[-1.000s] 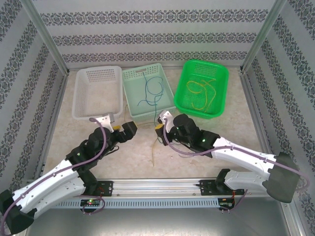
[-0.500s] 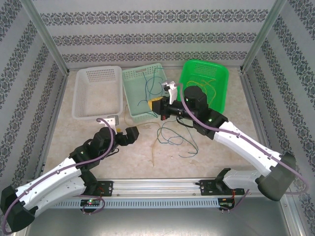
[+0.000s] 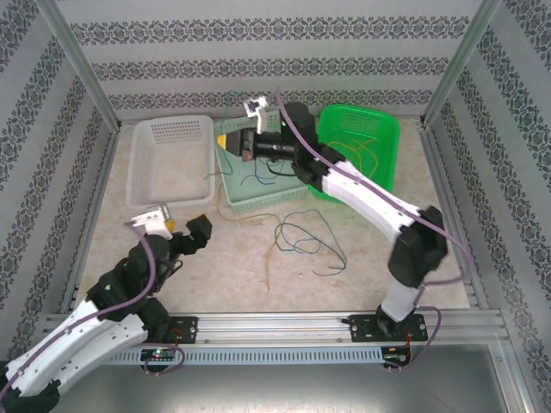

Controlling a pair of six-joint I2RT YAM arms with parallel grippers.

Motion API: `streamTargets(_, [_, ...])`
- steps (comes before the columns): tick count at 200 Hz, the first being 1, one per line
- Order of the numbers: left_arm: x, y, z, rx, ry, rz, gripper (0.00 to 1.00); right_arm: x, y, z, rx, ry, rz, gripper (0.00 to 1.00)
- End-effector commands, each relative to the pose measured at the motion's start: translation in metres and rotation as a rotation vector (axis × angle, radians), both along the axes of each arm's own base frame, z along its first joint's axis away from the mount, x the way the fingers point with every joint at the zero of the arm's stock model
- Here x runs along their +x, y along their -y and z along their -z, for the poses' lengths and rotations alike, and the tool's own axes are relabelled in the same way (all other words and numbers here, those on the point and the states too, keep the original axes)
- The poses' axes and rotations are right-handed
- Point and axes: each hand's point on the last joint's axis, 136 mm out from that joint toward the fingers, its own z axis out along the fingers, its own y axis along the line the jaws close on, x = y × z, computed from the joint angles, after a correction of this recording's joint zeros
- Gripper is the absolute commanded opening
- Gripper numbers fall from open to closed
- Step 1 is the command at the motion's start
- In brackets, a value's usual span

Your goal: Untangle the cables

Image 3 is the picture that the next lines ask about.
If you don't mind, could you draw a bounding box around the thin green cable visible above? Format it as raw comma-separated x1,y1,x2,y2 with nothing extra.
275,222,335,256
203,89,279,187

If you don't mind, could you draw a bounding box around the mint green plastic basket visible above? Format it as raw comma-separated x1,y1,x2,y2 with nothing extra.
213,110,311,215

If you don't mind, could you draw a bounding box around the white plastic basket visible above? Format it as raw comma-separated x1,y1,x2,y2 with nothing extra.
125,114,217,210

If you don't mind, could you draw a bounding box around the bright green plastic basket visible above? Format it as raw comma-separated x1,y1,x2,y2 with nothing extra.
306,104,403,201

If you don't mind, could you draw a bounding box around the thin blue cable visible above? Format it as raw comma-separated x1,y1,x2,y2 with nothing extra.
274,208,349,277

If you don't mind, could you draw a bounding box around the left circuit board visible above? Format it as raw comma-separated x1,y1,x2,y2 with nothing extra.
140,348,177,363

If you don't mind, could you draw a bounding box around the circuit board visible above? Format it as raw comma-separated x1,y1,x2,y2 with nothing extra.
382,346,413,367
140,348,177,363

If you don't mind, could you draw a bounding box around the grey metal panel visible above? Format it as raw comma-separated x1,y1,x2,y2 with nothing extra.
40,363,511,413

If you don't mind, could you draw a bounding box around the right circuit board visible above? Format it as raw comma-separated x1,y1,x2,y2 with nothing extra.
382,346,413,367

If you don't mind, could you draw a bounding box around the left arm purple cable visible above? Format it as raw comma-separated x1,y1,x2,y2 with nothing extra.
0,220,187,391

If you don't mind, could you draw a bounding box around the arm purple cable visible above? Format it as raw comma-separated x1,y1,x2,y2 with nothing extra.
274,87,475,376
0,220,187,391

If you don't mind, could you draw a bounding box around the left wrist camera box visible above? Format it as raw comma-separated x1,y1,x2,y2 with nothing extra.
125,205,172,238

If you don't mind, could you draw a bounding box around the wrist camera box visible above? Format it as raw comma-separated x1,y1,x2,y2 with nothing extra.
241,96,270,135
125,205,172,238

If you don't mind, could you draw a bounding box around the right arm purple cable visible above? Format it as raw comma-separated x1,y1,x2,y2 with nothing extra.
274,87,475,376

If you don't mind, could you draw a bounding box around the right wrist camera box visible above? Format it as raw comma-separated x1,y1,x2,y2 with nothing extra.
241,96,270,135

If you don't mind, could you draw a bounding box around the left aluminium side rail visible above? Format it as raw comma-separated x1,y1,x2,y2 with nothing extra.
58,123,124,316

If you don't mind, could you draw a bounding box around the aluminium side rail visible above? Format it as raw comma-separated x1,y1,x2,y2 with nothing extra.
415,118,492,310
58,123,124,316

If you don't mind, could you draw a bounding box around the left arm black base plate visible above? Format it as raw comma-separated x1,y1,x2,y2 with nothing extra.
141,316,199,345

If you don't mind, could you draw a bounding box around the aluminium mounting rail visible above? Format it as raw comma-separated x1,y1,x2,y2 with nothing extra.
40,311,505,346

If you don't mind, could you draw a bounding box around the slotted grey cable duct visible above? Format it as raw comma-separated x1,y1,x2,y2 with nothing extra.
107,347,385,367

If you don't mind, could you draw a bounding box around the right aluminium side rail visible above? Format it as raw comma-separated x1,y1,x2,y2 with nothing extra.
415,118,492,310

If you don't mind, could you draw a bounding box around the left aluminium frame post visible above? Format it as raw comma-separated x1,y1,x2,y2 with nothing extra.
36,0,123,131

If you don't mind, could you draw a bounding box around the aluminium frame post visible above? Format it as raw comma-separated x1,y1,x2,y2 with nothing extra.
36,0,123,131
419,0,503,126

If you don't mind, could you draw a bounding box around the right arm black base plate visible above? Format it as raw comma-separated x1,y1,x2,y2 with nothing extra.
348,313,430,343

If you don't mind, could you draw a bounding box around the right aluminium frame post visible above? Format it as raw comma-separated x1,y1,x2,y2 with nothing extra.
419,0,503,126

